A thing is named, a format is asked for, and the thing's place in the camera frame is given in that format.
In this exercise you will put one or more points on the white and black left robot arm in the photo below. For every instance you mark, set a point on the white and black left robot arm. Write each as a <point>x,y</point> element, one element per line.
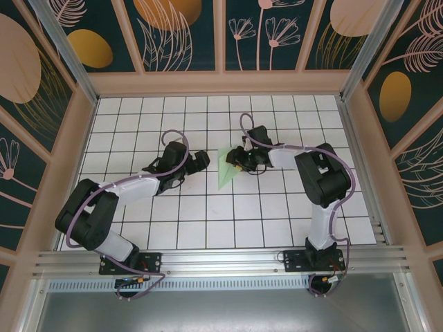
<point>138,188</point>

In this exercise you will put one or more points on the long aluminium mounting rail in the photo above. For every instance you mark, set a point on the long aluminium mounting rail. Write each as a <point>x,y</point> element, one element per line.
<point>221,259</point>

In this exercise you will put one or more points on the aluminium side rail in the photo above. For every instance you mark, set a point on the aluminium side rail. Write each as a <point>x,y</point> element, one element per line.
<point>356,138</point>

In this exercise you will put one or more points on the aluminium frame post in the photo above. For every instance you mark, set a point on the aluminium frame post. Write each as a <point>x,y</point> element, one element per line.
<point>62,45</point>
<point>367,52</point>

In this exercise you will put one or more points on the light green cloth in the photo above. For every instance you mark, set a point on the light green cloth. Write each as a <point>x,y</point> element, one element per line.
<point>224,169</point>

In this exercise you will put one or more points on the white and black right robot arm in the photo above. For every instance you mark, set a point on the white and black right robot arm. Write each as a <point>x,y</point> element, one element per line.
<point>320,228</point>

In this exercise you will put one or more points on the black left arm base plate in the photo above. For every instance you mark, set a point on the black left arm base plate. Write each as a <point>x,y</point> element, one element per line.
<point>152,263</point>

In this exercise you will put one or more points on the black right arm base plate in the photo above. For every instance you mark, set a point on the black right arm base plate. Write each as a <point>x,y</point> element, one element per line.
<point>294,261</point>

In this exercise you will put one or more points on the grey metal sheet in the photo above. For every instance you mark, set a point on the grey metal sheet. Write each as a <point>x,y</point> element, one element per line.
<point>221,311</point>

